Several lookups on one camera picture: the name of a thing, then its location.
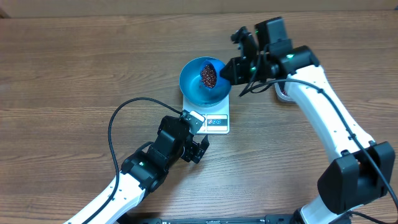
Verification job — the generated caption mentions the white digital kitchen scale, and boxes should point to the white digital kitchen scale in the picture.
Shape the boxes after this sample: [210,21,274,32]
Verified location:
[183,95,230,134]

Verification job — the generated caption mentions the red adzuki beans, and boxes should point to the red adzuki beans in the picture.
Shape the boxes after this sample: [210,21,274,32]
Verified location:
[200,64,217,88]

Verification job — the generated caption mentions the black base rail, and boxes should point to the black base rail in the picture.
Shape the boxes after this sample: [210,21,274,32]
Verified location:
[116,214,299,224]

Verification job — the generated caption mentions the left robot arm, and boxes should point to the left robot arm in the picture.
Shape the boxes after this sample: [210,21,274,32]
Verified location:
[67,111,210,224]

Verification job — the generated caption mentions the blue metal bowl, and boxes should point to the blue metal bowl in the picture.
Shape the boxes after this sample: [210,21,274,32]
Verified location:
[179,57,231,107]

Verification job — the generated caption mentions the clear plastic food container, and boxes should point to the clear plastic food container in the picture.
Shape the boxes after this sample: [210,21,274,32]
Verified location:
[274,83,295,103]

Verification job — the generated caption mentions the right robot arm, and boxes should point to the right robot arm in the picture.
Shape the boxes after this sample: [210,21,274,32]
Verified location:
[221,17,397,223]

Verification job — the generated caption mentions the blue plastic measuring scoop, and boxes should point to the blue plastic measuring scoop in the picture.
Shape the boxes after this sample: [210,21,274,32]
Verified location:
[200,59,230,90]

